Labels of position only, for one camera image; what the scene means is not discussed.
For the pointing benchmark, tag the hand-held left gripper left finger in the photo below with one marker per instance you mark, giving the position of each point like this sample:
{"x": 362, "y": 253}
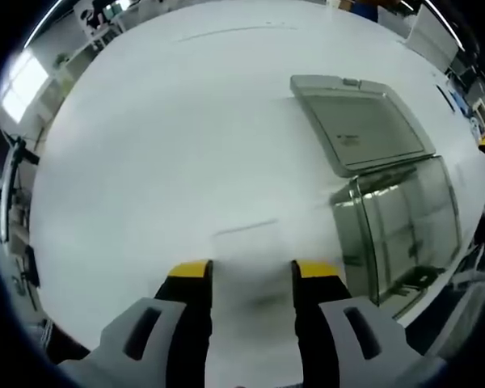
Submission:
{"x": 153, "y": 343}

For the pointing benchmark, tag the clear plastic compartment box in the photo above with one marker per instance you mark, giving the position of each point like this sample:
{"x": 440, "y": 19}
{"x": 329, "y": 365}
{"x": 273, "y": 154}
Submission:
{"x": 368, "y": 129}

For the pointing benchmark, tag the green potted plant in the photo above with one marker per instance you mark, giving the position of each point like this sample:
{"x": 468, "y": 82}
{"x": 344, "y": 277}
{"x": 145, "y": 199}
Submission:
{"x": 60, "y": 60}

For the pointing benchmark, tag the white frame stand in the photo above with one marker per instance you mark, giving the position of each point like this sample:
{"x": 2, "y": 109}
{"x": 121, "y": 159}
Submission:
{"x": 483, "y": 106}

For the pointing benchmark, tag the blue crumpled item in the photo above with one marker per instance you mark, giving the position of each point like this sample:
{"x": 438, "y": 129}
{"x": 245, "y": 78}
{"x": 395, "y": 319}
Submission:
{"x": 460, "y": 102}

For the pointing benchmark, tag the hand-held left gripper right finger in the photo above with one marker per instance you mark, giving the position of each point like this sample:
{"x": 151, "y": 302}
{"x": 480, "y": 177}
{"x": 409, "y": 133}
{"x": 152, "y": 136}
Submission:
{"x": 339, "y": 343}

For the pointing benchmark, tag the white side partition panel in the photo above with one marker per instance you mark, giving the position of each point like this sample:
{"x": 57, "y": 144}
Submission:
{"x": 432, "y": 36}

